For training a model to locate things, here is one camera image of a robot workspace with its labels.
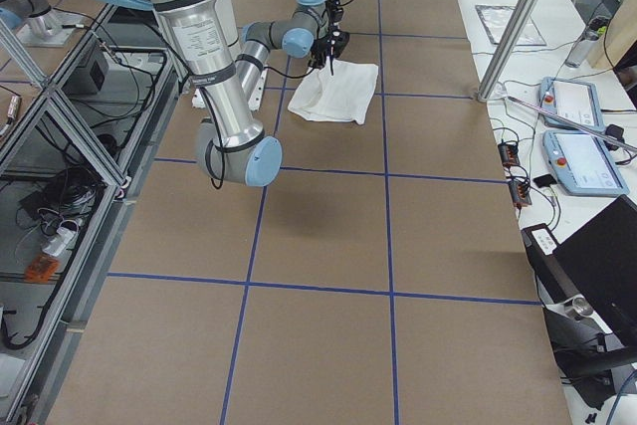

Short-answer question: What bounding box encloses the white long-sleeve printed shirt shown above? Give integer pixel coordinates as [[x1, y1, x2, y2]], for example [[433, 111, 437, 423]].
[[288, 60, 378, 125]]

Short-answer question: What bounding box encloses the silver foil tray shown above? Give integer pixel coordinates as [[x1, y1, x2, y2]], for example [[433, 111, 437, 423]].
[[475, 4, 546, 47]]

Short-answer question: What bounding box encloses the upper black orange circuit module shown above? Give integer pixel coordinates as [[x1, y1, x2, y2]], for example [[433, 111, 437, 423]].
[[498, 142, 521, 167]]

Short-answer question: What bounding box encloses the black orange circuit module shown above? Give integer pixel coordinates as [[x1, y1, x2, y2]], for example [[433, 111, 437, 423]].
[[508, 178, 532, 209], [498, 142, 521, 167]]

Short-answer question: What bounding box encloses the lower black orange circuit module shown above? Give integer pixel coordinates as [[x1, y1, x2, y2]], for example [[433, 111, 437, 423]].
[[508, 178, 532, 209]]

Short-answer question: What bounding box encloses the upper blue teach pendant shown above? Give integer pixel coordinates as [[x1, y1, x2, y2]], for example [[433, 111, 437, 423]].
[[538, 77, 605, 131]]

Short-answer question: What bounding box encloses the blue teach pendant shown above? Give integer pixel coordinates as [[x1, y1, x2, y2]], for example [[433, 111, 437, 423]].
[[538, 77, 605, 131], [542, 129, 630, 197]]

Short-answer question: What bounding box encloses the grey water bottle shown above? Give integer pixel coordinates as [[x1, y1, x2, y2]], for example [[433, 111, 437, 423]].
[[565, 16, 610, 68]]

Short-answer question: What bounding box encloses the lower blue teach pendant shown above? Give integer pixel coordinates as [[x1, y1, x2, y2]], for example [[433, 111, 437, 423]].
[[542, 129, 630, 197]]

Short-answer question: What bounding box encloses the black laptop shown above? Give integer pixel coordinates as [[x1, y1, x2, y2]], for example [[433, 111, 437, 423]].
[[522, 195, 636, 408]]

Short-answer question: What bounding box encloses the orange device under table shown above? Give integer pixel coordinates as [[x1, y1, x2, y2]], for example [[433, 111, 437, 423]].
[[25, 254, 60, 283]]

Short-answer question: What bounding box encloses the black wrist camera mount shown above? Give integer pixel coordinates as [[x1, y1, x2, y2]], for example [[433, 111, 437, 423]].
[[325, 30, 349, 75]]

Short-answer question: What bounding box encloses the white camera stand base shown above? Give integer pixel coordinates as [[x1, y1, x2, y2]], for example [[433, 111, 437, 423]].
[[196, 0, 268, 111]]

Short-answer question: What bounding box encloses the aluminium frame post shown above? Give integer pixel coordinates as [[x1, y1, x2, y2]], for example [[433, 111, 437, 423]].
[[476, 0, 538, 103]]

